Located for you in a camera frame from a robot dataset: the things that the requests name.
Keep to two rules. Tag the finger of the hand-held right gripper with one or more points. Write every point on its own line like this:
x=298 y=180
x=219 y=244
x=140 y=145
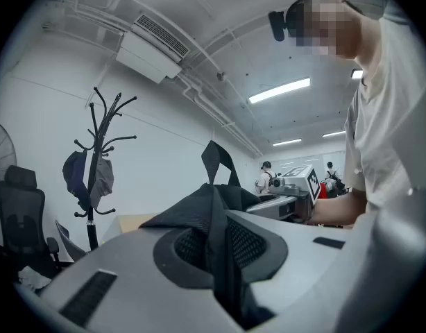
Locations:
x=268 y=206

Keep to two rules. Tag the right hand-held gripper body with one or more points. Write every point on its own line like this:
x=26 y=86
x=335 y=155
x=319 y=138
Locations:
x=303 y=182

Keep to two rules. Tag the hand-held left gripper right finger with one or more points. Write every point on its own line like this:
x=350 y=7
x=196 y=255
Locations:
x=313 y=272

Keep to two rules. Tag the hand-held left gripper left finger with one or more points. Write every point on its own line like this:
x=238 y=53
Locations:
x=136 y=290

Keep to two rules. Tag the black metal coat rack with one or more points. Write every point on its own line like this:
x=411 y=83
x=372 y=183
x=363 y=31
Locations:
x=92 y=193

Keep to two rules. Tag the person's right forearm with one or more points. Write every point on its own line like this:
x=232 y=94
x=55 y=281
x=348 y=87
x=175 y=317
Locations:
x=341 y=206

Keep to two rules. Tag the light wooden table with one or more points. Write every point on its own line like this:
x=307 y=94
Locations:
x=133 y=222

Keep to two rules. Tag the crumpled white cloth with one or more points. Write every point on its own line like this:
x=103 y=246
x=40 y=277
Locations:
x=34 y=279

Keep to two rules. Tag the person's white t-shirt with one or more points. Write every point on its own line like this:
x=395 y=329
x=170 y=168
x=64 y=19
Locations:
x=390 y=116

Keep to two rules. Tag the grey cap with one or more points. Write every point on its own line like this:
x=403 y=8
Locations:
x=102 y=182

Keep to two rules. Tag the white ceiling pipes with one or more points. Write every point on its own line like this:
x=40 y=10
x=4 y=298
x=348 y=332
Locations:
x=213 y=106

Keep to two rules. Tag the dark blue cap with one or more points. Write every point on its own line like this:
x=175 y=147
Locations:
x=76 y=177

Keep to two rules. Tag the black mesh office chair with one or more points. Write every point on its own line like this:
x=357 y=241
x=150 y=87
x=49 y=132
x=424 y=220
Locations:
x=22 y=213

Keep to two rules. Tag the person's head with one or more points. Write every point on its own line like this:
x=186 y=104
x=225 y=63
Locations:
x=331 y=26

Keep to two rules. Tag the black standing fan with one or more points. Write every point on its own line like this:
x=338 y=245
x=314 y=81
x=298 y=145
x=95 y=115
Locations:
x=3 y=151

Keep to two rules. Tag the white ceiling air conditioner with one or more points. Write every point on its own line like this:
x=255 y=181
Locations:
x=148 y=50

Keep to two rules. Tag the black head-worn camera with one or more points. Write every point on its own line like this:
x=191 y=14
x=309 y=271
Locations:
x=277 y=26

